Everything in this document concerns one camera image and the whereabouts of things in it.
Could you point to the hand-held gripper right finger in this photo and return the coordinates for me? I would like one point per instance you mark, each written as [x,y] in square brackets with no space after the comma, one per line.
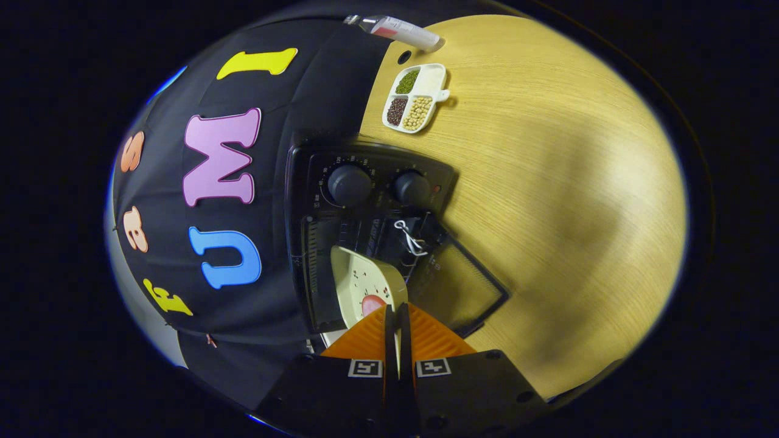
[405,340]

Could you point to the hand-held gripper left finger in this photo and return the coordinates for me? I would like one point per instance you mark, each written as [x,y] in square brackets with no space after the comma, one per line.
[389,340]

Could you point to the pink round food slice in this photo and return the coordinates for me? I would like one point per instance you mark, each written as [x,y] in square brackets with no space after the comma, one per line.
[372,304]

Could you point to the cream square plate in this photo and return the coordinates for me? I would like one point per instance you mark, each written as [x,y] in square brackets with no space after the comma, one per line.
[359,283]

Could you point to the black toaster oven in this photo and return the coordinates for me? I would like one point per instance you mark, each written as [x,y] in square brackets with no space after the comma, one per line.
[371,182]

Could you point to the pink cloth clip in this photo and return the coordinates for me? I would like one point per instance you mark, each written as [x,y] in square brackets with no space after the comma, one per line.
[212,340]

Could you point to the white divided dish of beans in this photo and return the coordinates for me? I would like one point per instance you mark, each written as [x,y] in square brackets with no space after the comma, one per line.
[429,79]

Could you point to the black table grommet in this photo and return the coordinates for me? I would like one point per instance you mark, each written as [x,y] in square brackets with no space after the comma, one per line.
[404,57]

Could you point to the clear bottle with red label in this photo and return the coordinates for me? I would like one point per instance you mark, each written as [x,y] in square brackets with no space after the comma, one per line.
[401,30]

